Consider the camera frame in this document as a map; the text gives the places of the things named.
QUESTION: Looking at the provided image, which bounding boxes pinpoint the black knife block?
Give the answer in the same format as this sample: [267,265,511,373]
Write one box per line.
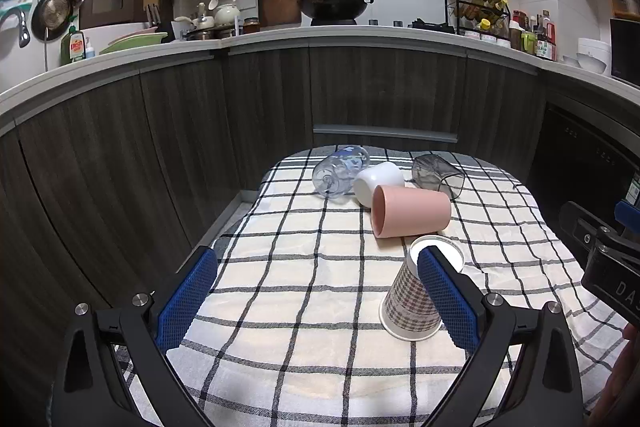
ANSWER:
[145,3,176,42]

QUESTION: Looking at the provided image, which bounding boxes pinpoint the pink plastic cup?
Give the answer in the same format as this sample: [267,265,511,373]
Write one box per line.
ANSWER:
[371,185,452,239]

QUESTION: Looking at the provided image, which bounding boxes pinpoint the grey transparent cup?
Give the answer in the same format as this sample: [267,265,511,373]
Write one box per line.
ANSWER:
[411,153,467,200]

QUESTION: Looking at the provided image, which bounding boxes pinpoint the black white checked cloth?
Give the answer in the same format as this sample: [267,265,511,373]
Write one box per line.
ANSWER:
[117,147,631,427]

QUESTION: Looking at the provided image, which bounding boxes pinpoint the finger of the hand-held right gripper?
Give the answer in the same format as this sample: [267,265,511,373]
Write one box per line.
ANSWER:
[559,201,608,269]
[615,198,640,239]

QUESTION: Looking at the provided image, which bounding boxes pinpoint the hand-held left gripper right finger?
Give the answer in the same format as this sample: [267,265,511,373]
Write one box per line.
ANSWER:
[416,246,586,427]

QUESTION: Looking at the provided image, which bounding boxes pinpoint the clear glass cup blue print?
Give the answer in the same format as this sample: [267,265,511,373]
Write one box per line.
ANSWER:
[311,145,371,198]

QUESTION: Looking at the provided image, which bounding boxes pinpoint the black countertop appliance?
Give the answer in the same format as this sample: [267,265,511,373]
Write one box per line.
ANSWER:
[609,18,640,86]

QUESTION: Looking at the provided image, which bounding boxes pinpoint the black built-in dishwasher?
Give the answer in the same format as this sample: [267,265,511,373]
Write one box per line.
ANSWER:
[525,97,640,258]

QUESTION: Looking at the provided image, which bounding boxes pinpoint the green dish soap bottle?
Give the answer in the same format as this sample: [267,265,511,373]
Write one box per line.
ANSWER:
[61,27,87,66]

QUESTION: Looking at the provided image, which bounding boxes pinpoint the stack of white bowls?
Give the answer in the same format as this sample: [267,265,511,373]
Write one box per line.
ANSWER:
[577,38,613,74]

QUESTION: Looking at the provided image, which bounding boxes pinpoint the dark wood base cabinets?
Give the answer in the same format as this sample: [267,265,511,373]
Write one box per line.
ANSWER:
[0,34,551,427]

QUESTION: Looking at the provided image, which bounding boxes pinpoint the plaid paper cup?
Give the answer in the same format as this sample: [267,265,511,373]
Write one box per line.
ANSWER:
[380,234,466,342]

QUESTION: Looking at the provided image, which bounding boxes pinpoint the white kettle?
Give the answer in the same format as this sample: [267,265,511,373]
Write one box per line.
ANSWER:
[214,2,242,28]

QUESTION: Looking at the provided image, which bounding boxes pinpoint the small white teapot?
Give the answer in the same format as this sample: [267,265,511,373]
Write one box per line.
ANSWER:
[174,3,216,32]

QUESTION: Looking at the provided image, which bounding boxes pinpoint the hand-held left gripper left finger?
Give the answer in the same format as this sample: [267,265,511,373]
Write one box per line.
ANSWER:
[47,246,221,427]

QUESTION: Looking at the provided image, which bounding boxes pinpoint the red cap sauce bottle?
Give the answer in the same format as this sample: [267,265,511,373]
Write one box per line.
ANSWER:
[537,17,557,62]

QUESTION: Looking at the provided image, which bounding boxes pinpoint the white ceramic cup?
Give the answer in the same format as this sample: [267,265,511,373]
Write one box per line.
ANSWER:
[353,162,406,208]

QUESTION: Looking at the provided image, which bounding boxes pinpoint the person's right hand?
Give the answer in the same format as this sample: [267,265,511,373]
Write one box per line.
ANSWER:
[584,322,640,427]

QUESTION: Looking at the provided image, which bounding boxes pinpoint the white kitchen countertop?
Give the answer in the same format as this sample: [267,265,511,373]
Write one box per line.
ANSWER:
[0,24,640,122]

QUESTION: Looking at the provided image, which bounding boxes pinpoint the hanging frying pan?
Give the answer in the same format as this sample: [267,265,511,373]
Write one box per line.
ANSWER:
[31,0,73,42]

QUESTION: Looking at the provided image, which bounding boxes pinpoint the black wire spice rack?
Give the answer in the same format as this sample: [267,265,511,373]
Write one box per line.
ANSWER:
[444,0,512,38]

